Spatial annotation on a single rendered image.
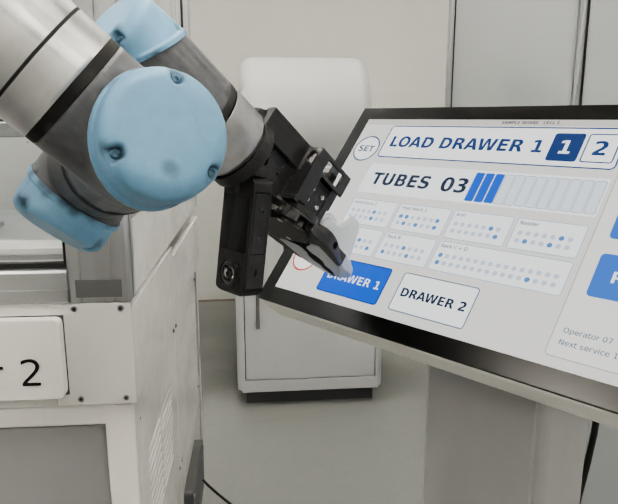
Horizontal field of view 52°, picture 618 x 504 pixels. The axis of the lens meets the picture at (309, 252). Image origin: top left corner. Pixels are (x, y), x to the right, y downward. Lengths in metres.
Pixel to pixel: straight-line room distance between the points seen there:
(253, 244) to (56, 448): 0.51
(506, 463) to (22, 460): 0.65
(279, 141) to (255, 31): 3.51
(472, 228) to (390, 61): 3.58
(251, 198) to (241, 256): 0.06
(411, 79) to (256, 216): 3.72
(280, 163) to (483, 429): 0.38
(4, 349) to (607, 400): 0.71
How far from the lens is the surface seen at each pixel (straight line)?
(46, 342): 0.90
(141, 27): 0.51
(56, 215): 0.48
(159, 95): 0.35
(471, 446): 0.78
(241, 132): 0.55
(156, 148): 0.34
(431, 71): 4.31
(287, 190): 0.61
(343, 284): 0.73
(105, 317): 0.89
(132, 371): 0.91
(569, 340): 0.59
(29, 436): 1.00
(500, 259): 0.65
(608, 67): 1.89
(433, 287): 0.66
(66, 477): 1.01
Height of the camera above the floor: 1.18
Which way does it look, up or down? 12 degrees down
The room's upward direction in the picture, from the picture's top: straight up
